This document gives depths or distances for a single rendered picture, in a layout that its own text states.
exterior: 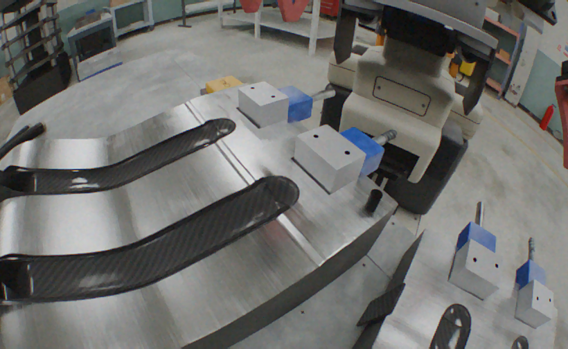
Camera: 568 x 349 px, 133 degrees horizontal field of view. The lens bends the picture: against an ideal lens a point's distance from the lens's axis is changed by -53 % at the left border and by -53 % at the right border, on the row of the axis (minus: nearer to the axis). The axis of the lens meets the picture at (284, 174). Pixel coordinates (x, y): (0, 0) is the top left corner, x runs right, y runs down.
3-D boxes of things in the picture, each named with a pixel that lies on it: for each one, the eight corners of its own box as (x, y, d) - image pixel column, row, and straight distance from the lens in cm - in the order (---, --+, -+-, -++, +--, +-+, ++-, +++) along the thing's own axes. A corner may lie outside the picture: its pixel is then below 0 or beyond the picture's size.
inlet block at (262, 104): (318, 101, 39) (322, 68, 37) (341, 116, 36) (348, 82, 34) (239, 126, 32) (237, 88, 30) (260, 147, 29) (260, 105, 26)
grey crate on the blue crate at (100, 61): (120, 55, 375) (118, 46, 372) (122, 61, 335) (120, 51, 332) (80, 73, 377) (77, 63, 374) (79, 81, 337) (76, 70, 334)
